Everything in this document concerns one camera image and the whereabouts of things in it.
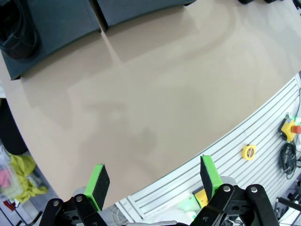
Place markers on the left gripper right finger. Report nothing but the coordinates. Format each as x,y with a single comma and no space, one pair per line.
207,176

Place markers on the black shoe stand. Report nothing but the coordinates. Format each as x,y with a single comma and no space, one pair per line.
65,23
141,11

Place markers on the yellow tape roll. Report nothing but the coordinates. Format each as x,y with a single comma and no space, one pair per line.
248,152

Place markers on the yellow emergency stop box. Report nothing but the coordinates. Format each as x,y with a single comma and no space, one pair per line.
201,197
288,128

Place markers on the black clamp stand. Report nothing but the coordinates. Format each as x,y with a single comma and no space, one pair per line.
290,200

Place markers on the pink cloth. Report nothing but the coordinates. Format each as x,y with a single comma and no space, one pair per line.
4,179

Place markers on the yellow green cloth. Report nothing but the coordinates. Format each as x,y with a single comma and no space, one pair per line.
21,176

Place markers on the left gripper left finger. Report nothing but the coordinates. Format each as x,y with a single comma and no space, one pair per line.
100,188

